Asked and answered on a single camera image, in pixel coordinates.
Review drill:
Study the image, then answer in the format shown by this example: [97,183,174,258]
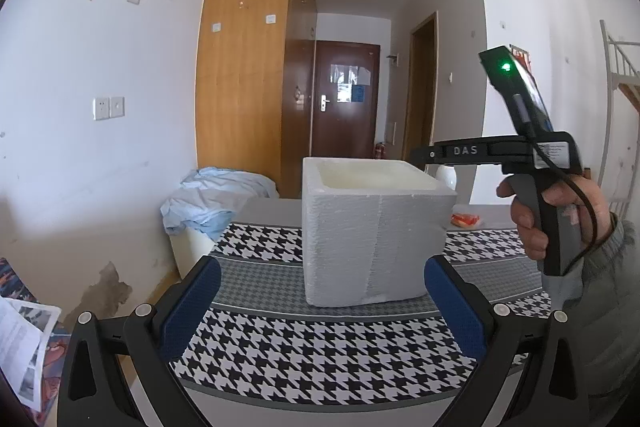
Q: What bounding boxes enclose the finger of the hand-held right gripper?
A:
[409,144,444,166]

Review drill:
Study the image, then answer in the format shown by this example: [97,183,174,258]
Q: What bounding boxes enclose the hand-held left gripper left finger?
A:
[57,256,222,427]

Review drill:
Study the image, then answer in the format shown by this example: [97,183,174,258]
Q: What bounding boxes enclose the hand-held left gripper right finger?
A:
[424,256,591,427]

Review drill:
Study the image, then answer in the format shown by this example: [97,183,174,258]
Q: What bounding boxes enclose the white styrofoam box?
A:
[301,157,457,308]

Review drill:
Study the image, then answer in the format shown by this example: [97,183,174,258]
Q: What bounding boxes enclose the person's right forearm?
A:
[544,213,640,410]

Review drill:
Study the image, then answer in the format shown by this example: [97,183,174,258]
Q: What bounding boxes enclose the person's right hand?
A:
[496,176,612,264]

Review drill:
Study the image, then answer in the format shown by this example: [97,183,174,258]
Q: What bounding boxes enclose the white lotion bottle red pump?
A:
[434,164,459,193]

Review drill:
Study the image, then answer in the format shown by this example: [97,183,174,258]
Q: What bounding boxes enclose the orange snack packet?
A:
[449,212,484,229]

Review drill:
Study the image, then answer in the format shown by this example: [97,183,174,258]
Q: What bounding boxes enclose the dark brown door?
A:
[310,40,381,160]

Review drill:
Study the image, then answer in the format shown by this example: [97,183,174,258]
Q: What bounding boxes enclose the metal bunk bed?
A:
[599,19,640,228]

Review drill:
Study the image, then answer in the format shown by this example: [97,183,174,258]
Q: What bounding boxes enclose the white door notice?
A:
[329,64,372,86]

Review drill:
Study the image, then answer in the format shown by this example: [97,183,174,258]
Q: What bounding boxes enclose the light blue cloth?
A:
[160,166,280,241]

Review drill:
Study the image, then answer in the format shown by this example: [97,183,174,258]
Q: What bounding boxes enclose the printed blanket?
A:
[0,257,77,427]

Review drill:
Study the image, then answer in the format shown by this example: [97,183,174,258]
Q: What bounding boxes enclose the houndstooth tablecloth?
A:
[169,197,557,409]

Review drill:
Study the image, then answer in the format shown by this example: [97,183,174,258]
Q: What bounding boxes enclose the printed paper sheets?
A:
[0,297,62,414]

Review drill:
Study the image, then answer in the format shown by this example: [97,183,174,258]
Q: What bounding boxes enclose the wooden wardrobe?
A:
[194,0,319,200]

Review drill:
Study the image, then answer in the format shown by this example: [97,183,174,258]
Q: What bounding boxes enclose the brown doorway frame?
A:
[402,10,440,160]

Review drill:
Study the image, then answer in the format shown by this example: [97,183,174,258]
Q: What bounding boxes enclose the black cable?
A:
[535,149,598,250]

